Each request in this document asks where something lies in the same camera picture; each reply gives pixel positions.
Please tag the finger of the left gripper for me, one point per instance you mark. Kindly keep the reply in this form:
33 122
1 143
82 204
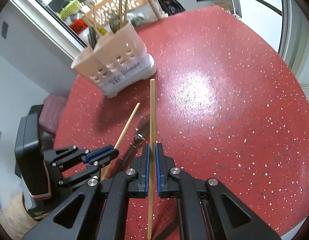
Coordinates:
72 155
80 177

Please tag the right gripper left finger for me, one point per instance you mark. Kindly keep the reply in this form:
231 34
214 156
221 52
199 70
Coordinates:
97 209

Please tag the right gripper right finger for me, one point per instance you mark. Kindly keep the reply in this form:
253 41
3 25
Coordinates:
206 208

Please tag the light bamboo chopstick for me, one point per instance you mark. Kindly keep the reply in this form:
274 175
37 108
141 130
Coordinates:
152 155

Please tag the stainless steel spoon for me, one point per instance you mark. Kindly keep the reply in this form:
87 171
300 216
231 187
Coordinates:
140 137

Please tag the beige plastic utensil holder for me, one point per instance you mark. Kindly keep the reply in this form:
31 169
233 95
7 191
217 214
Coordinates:
117 61

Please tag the maroon cushion stool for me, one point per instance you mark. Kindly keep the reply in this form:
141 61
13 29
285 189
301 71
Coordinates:
53 107

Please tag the red plastic basket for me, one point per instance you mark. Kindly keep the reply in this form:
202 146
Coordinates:
78 26

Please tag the green plastic basket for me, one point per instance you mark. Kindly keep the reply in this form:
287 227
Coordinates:
71 8

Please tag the beige flower-pattern chair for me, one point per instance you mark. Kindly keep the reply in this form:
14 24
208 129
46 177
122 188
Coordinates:
101 13

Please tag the white refrigerator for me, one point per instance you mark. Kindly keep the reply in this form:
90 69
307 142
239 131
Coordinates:
264 17

